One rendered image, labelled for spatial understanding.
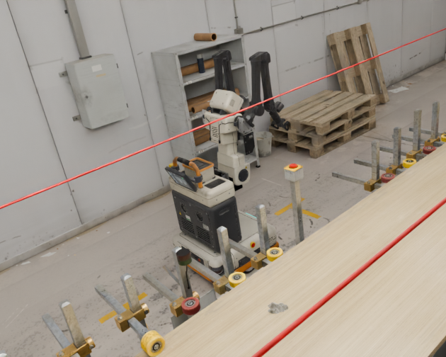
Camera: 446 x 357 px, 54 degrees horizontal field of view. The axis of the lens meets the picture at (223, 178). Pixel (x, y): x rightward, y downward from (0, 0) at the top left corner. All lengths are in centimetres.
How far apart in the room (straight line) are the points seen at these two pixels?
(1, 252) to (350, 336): 347
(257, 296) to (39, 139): 291
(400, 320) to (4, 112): 347
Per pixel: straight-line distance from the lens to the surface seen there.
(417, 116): 326
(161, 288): 218
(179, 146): 480
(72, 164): 449
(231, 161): 335
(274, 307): 189
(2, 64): 419
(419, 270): 210
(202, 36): 480
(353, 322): 183
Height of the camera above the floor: 218
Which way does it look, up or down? 25 degrees down
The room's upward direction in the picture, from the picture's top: 9 degrees counter-clockwise
